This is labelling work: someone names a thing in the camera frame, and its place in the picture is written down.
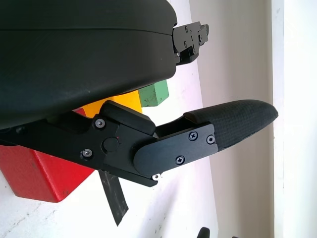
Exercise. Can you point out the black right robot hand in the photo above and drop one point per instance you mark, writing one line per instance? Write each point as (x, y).
(204, 233)

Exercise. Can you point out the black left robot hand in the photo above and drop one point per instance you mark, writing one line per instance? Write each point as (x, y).
(74, 62)

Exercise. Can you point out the yellow wooden block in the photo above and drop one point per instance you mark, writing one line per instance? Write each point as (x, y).
(123, 101)

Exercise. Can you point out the green wooden block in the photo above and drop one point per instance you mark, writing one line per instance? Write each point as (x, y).
(156, 95)

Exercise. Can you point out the red wooden block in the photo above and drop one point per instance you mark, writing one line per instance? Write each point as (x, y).
(37, 173)

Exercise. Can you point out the black tape strip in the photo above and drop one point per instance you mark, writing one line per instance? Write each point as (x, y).
(115, 198)

